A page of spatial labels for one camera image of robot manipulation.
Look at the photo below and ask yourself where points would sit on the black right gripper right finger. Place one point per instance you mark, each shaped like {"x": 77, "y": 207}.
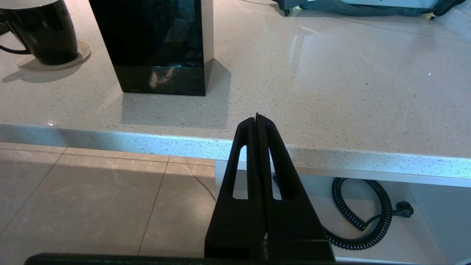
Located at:
{"x": 294, "y": 221}

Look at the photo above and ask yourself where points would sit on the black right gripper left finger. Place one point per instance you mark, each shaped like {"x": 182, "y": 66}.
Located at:
{"x": 235, "y": 221}

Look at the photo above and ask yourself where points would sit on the black white tissue box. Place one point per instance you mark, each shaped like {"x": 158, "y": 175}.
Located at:
{"x": 154, "y": 48}

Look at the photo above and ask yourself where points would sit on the round beige coaster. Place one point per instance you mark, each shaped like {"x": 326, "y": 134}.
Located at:
{"x": 84, "y": 51}

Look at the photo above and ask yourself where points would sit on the black mug white inside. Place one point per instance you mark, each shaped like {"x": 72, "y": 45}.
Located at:
{"x": 44, "y": 33}

